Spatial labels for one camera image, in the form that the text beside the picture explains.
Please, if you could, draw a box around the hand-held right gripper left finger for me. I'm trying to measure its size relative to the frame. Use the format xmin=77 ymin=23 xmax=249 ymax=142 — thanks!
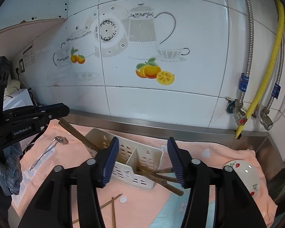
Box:
xmin=18 ymin=137 xmax=120 ymax=228

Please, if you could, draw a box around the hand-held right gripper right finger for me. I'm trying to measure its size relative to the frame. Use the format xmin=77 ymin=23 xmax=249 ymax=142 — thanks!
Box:
xmin=167 ymin=137 xmax=268 ymax=228

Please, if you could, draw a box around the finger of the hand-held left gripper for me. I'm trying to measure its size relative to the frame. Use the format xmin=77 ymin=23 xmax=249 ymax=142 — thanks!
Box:
xmin=35 ymin=103 xmax=70 ymax=127

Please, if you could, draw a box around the wooden chopstick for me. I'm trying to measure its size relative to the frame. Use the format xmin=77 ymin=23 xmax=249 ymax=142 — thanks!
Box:
xmin=111 ymin=197 xmax=117 ymax=228
xmin=62 ymin=119 xmax=101 ymax=151
xmin=154 ymin=173 xmax=180 ymax=183
xmin=59 ymin=121 xmax=99 ymax=153
xmin=154 ymin=167 xmax=174 ymax=174
xmin=136 ymin=169 xmax=184 ymax=196
xmin=72 ymin=193 xmax=123 ymax=226

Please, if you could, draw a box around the cream plastic utensil basket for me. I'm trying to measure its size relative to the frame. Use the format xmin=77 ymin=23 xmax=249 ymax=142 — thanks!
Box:
xmin=85 ymin=128 xmax=164 ymax=191

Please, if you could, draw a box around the person's left hand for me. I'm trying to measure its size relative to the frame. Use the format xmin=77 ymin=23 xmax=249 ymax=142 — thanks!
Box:
xmin=0 ymin=142 xmax=23 ymax=195

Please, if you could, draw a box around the cream cloth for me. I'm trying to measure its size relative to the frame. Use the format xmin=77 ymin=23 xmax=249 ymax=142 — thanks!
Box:
xmin=5 ymin=79 xmax=22 ymax=96

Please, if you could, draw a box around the white appliance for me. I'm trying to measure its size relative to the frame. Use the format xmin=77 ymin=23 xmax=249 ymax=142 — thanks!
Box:
xmin=2 ymin=89 xmax=35 ymax=111

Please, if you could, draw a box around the metal slotted spoon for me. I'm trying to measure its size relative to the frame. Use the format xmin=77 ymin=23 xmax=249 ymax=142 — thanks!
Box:
xmin=29 ymin=136 xmax=69 ymax=171

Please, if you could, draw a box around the peach towel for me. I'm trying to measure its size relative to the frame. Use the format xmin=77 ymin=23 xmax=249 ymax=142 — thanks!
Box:
xmin=11 ymin=120 xmax=278 ymax=228

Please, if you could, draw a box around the white floral bowl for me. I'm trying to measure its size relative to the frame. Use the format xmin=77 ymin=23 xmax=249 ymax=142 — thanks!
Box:
xmin=222 ymin=160 xmax=261 ymax=197

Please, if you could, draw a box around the steel angle valve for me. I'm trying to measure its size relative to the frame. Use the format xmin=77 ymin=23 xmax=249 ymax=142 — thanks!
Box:
xmin=252 ymin=106 xmax=274 ymax=131

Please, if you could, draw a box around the wall power socket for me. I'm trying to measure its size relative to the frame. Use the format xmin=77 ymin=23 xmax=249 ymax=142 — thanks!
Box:
xmin=15 ymin=58 xmax=25 ymax=74

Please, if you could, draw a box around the wall label sticker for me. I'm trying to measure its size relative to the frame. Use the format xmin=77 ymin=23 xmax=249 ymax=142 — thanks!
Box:
xmin=22 ymin=43 xmax=36 ymax=67

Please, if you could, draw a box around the brass valve with red handle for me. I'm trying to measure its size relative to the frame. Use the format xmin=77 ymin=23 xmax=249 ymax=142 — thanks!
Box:
xmin=226 ymin=96 xmax=249 ymax=127

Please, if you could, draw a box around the braided hose with grey valve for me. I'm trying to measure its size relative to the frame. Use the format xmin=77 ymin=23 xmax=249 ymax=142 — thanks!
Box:
xmin=254 ymin=40 xmax=285 ymax=124

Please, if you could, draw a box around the steel braided hose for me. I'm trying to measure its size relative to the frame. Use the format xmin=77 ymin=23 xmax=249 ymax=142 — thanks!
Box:
xmin=238 ymin=0 xmax=255 ymax=105
xmin=261 ymin=41 xmax=285 ymax=115

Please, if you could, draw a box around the yellow gas hose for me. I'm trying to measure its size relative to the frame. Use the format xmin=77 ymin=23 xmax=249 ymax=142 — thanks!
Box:
xmin=235 ymin=0 xmax=285 ymax=140

